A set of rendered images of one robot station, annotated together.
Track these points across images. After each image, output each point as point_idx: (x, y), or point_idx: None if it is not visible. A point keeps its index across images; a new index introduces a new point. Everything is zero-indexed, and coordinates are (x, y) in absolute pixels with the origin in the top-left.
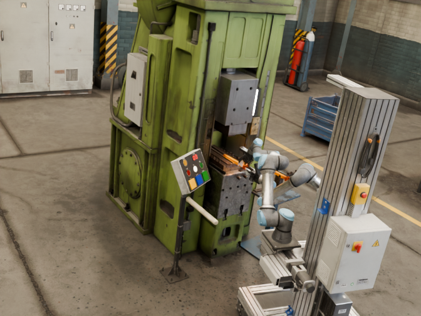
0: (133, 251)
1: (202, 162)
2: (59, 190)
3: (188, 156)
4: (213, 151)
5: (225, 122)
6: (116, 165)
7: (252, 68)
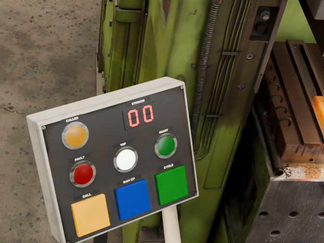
0: (42, 235)
1: (174, 133)
2: (15, 20)
3: (107, 111)
4: (293, 70)
5: (317, 6)
6: (104, 5)
7: None
